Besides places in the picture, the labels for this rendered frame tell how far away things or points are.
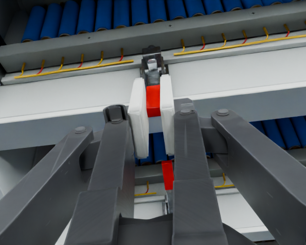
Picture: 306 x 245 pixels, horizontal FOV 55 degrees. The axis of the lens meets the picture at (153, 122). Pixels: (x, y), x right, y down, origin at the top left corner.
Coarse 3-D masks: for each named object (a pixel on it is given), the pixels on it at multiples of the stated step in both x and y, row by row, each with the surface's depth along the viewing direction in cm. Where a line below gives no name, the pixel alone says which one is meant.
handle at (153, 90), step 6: (150, 66) 26; (156, 66) 26; (150, 72) 26; (156, 72) 26; (150, 78) 25; (156, 78) 25; (150, 84) 24; (156, 84) 24; (150, 90) 22; (156, 90) 22; (150, 96) 22; (156, 96) 22; (150, 102) 21; (156, 102) 21; (150, 108) 20; (156, 108) 20; (150, 114) 21; (156, 114) 21
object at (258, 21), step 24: (144, 24) 30; (168, 24) 29; (192, 24) 29; (216, 24) 29; (240, 24) 29; (264, 24) 29; (288, 24) 29; (0, 48) 30; (24, 48) 30; (48, 48) 29; (72, 48) 29; (96, 48) 30; (120, 48) 30; (168, 48) 30; (216, 48) 29; (48, 72) 29
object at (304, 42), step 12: (228, 48) 29; (240, 48) 29; (252, 48) 28; (264, 48) 29; (276, 48) 29; (288, 48) 29; (168, 60) 29; (180, 60) 29; (192, 60) 29; (60, 72) 30; (72, 72) 30; (84, 72) 30; (96, 72) 30
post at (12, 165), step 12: (12, 0) 39; (0, 156) 32; (12, 156) 35; (24, 156) 38; (0, 168) 32; (12, 168) 34; (24, 168) 37; (0, 180) 32; (12, 180) 34; (0, 192) 32
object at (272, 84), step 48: (0, 0) 36; (192, 48) 30; (0, 96) 30; (48, 96) 29; (96, 96) 28; (192, 96) 27; (240, 96) 26; (288, 96) 27; (0, 144) 30; (48, 144) 31
